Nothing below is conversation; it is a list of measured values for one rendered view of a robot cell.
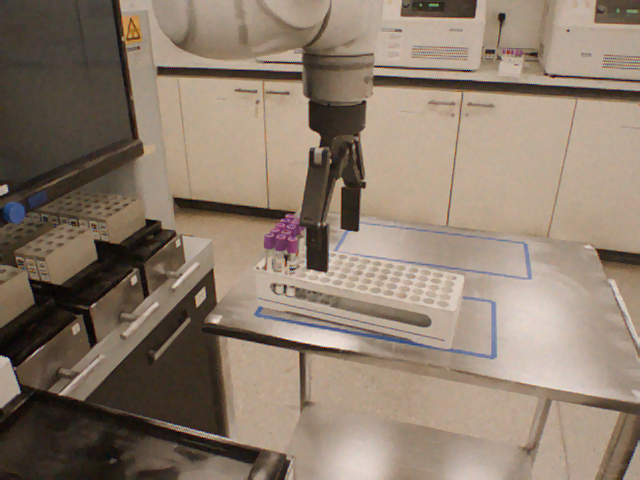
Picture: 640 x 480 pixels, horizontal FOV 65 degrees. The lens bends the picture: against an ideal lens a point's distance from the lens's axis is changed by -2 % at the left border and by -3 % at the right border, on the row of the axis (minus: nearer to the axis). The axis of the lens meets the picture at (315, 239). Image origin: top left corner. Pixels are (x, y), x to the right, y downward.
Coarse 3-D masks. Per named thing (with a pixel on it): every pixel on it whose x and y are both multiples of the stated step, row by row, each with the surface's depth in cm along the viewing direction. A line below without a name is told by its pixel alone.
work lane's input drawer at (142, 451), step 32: (0, 416) 58; (32, 416) 60; (64, 416) 60; (96, 416) 60; (128, 416) 58; (0, 448) 56; (32, 448) 56; (64, 448) 56; (96, 448) 56; (128, 448) 56; (160, 448) 56; (192, 448) 56; (224, 448) 55; (256, 448) 54
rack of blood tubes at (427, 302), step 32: (352, 256) 80; (256, 288) 77; (320, 288) 73; (352, 288) 71; (384, 288) 71; (416, 288) 71; (448, 288) 71; (352, 320) 73; (384, 320) 71; (416, 320) 74; (448, 320) 67
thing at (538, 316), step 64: (384, 256) 93; (448, 256) 93; (512, 256) 93; (576, 256) 93; (256, 320) 75; (320, 320) 75; (512, 320) 75; (576, 320) 75; (512, 384) 63; (576, 384) 62; (320, 448) 120; (384, 448) 120; (448, 448) 120; (512, 448) 120
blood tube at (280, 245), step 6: (276, 240) 73; (282, 240) 73; (276, 246) 74; (282, 246) 73; (276, 252) 74; (282, 252) 74; (276, 258) 75; (282, 258) 74; (276, 264) 75; (282, 264) 75; (276, 270) 75; (282, 270) 75; (276, 288) 77; (282, 288) 77
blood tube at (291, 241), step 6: (288, 240) 73; (294, 240) 73; (288, 246) 73; (294, 246) 73; (288, 252) 73; (294, 252) 73; (288, 258) 74; (294, 258) 74; (288, 264) 74; (294, 264) 74; (288, 270) 75; (294, 270) 75; (288, 288) 76; (294, 288) 76; (288, 294) 76; (294, 294) 76
